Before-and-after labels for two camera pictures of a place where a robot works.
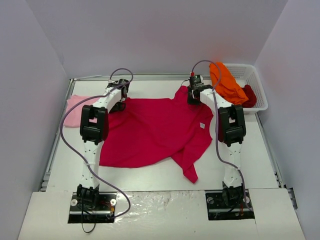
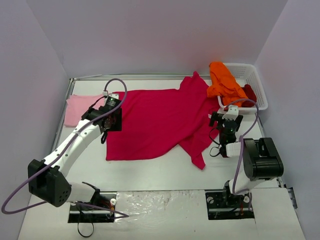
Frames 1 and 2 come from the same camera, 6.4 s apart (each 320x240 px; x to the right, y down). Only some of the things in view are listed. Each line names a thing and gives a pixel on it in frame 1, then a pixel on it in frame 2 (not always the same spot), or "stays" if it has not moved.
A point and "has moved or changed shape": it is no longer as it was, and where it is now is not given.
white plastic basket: (246, 74) stays
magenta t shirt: (149, 131) has moved or changed shape
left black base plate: (104, 213) stays
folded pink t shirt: (73, 118) stays
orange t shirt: (225, 85) stays
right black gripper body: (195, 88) to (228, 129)
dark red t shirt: (251, 96) stays
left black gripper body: (118, 107) to (116, 120)
